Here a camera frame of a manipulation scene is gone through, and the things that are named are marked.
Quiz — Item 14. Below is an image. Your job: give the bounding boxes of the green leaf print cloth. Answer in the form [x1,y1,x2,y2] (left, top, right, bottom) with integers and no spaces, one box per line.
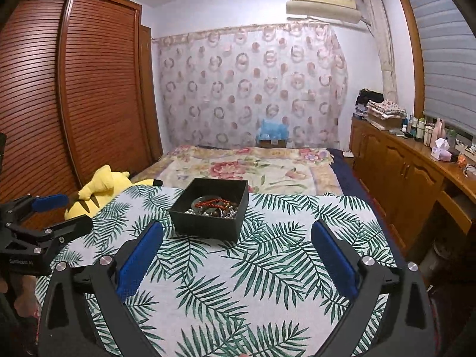
[35,184,397,357]

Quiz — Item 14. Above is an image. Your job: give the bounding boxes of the wooden slatted wardrobe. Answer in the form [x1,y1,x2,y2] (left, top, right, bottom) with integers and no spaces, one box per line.
[0,0,164,231]

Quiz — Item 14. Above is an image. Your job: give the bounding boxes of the row of bottles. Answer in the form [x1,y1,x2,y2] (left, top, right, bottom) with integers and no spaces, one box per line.
[405,113,458,148]

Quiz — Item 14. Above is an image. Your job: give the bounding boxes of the blue plastic bag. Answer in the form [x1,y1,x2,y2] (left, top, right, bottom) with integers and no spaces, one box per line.
[258,118,290,141]

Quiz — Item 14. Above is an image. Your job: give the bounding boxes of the pink tissue box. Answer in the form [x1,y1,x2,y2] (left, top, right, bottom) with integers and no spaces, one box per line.
[430,137,453,163]

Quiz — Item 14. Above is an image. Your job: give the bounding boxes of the black jewelry box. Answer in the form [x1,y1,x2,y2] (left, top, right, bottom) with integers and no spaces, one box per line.
[169,178,249,242]

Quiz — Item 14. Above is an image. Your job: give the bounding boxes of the grey window blind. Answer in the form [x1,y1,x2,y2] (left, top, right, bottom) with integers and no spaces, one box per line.
[402,0,476,138]

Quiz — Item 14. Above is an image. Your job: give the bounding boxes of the brown cardboard box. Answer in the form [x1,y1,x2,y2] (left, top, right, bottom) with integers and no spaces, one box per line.
[259,138,288,150]

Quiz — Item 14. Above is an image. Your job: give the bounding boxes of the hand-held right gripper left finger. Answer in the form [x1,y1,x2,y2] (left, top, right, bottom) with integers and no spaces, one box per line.
[37,220,164,357]

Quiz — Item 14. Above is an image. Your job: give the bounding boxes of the yellow plush toy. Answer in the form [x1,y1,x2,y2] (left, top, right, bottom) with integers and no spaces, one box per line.
[64,164,164,221]

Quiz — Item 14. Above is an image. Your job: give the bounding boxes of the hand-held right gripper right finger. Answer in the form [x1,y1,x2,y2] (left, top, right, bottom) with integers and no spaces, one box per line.
[310,219,436,357]

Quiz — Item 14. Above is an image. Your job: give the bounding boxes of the flat cardboard box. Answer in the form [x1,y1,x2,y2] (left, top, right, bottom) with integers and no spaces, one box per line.
[366,115,404,131]

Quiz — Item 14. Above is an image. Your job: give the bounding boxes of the floral blanket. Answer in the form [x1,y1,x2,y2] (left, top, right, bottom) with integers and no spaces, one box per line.
[130,145,335,196]

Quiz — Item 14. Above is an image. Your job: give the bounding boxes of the red bead bracelet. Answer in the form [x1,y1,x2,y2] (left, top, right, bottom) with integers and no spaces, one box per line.
[195,198,239,211]

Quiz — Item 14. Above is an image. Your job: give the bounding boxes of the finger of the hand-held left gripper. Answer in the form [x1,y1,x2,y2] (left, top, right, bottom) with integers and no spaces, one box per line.
[5,193,70,224]
[22,216,93,250]

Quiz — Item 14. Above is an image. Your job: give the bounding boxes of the white pearl necklace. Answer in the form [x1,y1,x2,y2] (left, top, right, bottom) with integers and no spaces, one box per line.
[184,201,239,221]

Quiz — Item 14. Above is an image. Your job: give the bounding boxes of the green jade bangle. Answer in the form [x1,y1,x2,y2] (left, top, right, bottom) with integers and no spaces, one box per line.
[190,194,221,217]

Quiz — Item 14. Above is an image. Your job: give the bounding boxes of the wooden side cabinet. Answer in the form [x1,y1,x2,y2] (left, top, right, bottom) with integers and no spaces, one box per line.
[350,115,476,268]

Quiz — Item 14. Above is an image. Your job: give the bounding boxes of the white air conditioner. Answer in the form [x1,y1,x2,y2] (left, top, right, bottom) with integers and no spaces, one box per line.
[286,0,362,25]

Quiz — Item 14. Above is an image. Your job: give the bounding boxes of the beige side curtain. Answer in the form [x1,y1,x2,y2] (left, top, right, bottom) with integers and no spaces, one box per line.
[361,0,397,103]

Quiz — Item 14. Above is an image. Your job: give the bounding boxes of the dark folded clothes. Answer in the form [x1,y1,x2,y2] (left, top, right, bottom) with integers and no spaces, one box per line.
[355,88,383,107]

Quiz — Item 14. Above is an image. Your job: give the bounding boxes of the person's left hand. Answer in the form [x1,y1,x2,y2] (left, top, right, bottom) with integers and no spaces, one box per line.
[0,277,40,320]

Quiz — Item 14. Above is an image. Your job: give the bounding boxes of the circle pattern curtain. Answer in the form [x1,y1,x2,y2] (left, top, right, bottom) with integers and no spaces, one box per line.
[156,22,348,149]

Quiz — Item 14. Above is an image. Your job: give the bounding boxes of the dark blue bedsheet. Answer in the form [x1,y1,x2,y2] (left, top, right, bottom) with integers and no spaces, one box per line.
[327,148,377,231]

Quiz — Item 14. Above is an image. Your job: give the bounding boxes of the folded floral cloth stack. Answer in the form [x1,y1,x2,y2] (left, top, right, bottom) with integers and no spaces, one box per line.
[366,99,407,120]

